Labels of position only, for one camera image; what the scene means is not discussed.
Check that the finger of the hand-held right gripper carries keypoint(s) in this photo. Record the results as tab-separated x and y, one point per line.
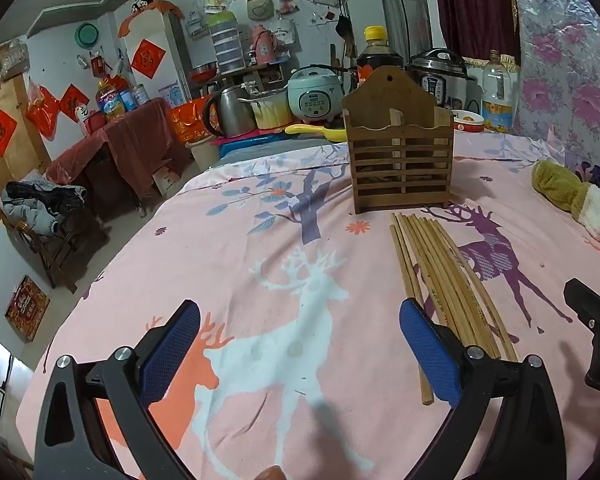
597	310

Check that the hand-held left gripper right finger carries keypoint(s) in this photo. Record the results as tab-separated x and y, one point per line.
427	350

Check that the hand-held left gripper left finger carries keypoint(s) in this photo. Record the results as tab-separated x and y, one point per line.
172	350

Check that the bundle of wooden chopsticks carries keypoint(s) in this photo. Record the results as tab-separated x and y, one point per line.
445	280

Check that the wooden chopstick holder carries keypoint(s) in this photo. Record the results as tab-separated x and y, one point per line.
400	170

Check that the green and white plush toy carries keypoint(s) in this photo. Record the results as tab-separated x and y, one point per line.
560	182

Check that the wooden chair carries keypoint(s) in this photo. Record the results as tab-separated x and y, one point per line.
55	260

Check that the red flat box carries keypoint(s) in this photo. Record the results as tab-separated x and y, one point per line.
27	307

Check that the pink deer print bedsheet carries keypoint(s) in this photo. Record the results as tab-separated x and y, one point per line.
280	240

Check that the cardboard box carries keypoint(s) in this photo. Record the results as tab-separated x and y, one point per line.
167	179

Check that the pile of grey clothes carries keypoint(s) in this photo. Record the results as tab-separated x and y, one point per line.
35	210

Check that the table with red cloth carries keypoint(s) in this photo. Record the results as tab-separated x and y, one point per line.
130	140

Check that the blue foam mat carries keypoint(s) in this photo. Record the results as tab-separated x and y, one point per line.
250	147

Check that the red white bowl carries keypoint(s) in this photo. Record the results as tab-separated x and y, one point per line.
467	122

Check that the orange red gift box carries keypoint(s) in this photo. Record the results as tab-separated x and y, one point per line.
190	120

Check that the clear cooking oil bottle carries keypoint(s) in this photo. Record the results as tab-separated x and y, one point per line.
497	100

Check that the grey folded blanket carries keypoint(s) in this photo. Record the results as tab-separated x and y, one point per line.
300	150

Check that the stainless steel electric kettle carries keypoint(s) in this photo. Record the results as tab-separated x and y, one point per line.
232	112

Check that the yellow oil jug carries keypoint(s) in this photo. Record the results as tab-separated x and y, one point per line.
111	102

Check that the cream yellow pot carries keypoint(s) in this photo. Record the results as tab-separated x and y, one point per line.
270	112

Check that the silver electric pressure cooker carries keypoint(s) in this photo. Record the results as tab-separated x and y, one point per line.
440	80

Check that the red plastic bag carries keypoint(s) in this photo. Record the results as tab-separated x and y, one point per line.
42	110

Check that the red basin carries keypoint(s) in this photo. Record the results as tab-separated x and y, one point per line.
203	72

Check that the light green rice cooker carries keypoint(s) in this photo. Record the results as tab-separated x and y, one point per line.
312	92

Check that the small wooden table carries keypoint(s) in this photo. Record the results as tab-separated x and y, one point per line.
260	72

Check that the dark soy sauce bottle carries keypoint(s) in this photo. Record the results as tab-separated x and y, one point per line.
377	55

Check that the white refrigerator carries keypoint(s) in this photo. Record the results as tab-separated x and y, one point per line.
175	50

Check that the green lid stacked food carrier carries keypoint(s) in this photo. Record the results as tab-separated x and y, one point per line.
226	42

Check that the pink thermos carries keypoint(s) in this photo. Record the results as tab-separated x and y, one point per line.
265	47

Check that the green round plate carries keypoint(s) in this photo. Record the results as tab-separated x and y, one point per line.
86	34

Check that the dark red curtain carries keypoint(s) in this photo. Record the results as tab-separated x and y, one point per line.
475	5

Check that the orange cloth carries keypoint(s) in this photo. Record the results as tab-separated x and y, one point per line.
130	22

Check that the black hanging pouch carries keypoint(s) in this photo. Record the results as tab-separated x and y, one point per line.
343	27

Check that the white tote bag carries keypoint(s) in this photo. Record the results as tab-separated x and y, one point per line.
284	32

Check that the grey sheer curtain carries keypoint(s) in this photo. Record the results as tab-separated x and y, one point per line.
400	5

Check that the panda plush toy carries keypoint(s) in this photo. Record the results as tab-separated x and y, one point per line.
142	1

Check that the floral pink wall sheet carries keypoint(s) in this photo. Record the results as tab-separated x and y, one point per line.
565	60

